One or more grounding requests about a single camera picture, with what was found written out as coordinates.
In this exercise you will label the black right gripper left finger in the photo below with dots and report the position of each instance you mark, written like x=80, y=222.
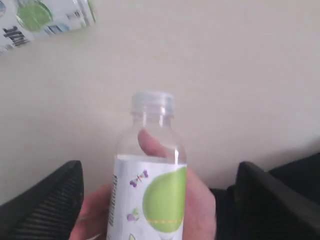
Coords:
x=48, y=210

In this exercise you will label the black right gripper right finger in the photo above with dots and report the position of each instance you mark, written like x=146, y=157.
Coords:
x=267, y=209

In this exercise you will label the person's open hand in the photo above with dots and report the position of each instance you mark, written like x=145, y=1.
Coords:
x=200, y=204

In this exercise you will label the lime label clear bottle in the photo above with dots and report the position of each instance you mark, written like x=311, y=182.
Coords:
x=24, y=21

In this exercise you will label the wide white-cap balloon label bottle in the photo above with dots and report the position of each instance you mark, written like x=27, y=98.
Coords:
x=150, y=173

